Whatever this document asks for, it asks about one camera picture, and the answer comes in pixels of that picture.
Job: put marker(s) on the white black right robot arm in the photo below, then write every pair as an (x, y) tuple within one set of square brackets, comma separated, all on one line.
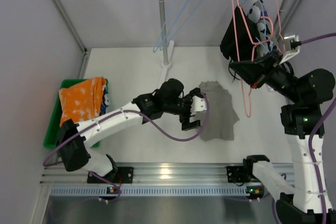
[(307, 200)]

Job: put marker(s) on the orange white trousers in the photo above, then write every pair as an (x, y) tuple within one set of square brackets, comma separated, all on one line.
[(82, 101)]

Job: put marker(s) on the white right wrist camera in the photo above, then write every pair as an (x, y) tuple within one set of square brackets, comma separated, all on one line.
[(292, 46)]

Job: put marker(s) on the grey slotted cable duct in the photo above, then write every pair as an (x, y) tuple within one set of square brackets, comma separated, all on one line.
[(133, 191)]

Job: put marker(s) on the purple camouflage trousers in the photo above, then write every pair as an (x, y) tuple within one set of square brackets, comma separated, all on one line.
[(255, 13)]

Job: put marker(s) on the light blue wire hanger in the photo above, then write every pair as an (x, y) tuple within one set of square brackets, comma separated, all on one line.
[(173, 23)]

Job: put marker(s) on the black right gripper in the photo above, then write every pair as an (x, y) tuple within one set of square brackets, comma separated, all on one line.
[(262, 73)]

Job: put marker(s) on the blue patterned trousers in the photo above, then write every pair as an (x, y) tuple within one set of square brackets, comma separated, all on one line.
[(105, 99)]

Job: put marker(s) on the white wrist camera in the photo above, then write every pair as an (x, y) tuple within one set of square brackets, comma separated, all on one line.
[(292, 46), (198, 105)]

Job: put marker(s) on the aluminium mounting rail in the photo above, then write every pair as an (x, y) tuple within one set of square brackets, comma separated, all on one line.
[(148, 174)]

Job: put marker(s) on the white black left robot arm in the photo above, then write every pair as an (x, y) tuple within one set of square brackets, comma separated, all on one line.
[(76, 139)]

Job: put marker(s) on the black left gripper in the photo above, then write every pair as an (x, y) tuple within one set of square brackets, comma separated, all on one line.
[(187, 111)]

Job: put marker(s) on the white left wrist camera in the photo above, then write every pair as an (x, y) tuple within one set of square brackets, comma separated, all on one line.
[(198, 105)]

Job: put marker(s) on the beige grey trousers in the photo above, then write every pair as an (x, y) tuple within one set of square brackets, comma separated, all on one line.
[(222, 117)]

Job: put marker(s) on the black trousers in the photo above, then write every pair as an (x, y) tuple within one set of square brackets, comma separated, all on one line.
[(228, 48)]

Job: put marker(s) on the metal clothes rack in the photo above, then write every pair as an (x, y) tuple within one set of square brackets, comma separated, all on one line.
[(168, 46)]

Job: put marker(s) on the green plastic bin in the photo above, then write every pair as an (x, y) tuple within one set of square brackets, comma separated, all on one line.
[(53, 128)]

